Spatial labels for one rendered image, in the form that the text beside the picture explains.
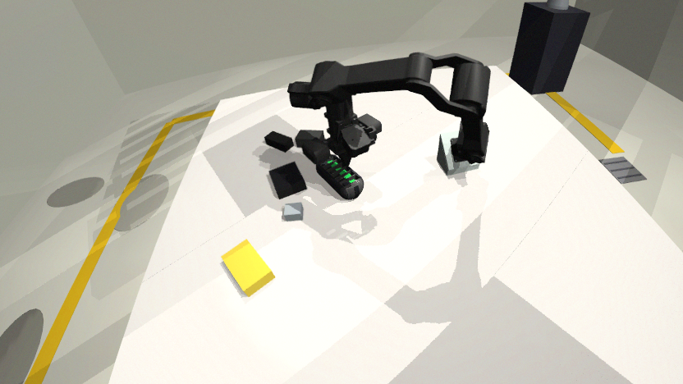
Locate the yellow rectangular block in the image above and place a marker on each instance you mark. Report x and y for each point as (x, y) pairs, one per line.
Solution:
(247, 267)

